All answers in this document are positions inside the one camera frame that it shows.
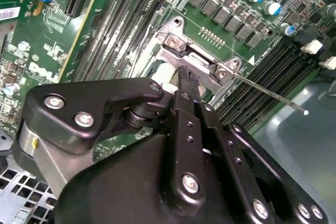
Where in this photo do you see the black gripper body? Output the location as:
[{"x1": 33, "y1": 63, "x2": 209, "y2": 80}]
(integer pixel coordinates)
[{"x1": 52, "y1": 133, "x2": 251, "y2": 224}]

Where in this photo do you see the thin metal locking lever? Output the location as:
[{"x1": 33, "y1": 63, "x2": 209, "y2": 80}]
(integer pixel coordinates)
[{"x1": 229, "y1": 71, "x2": 310, "y2": 116}]

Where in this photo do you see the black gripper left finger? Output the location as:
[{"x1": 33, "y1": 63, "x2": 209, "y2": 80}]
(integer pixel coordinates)
[{"x1": 13, "y1": 65, "x2": 208, "y2": 206}]

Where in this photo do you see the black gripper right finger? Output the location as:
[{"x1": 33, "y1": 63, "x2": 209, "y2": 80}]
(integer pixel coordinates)
[{"x1": 188, "y1": 71, "x2": 329, "y2": 224}]

